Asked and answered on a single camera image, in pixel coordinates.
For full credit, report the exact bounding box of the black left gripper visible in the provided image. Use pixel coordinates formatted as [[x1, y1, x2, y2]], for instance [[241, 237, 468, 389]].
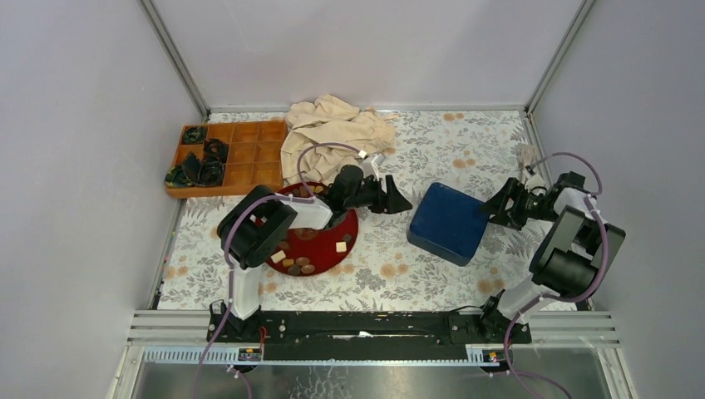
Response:
[[343, 175, 412, 214]]

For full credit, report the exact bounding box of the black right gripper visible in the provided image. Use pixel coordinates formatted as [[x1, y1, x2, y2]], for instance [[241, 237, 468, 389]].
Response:
[[475, 177, 557, 231]]

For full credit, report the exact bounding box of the navy box lid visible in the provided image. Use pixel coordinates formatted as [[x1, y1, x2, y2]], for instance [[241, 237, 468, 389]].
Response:
[[407, 182, 490, 267]]

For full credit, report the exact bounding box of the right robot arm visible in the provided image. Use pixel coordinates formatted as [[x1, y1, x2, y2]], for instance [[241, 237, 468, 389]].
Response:
[[476, 172, 626, 342]]

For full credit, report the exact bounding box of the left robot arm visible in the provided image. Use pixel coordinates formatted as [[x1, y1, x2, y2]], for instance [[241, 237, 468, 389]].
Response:
[[217, 165, 412, 342]]

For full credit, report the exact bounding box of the floral tablecloth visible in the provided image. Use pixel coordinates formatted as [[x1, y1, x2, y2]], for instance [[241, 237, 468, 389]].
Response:
[[157, 111, 550, 311]]

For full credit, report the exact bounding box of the beige crumpled cloth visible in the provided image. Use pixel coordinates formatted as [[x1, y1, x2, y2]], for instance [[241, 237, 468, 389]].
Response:
[[280, 95, 396, 184]]

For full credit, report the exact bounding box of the dark rolled tie patterned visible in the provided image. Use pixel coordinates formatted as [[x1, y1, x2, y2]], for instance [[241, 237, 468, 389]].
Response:
[[195, 160, 225, 187]]

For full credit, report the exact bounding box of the wooden compartment tray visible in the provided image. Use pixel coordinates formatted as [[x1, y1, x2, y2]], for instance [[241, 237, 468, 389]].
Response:
[[165, 121, 288, 199]]

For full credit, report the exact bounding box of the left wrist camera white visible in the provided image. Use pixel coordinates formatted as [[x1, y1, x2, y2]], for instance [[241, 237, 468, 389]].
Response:
[[357, 150, 387, 180]]

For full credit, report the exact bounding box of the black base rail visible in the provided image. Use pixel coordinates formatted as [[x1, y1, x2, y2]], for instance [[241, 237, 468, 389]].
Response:
[[206, 307, 532, 362]]

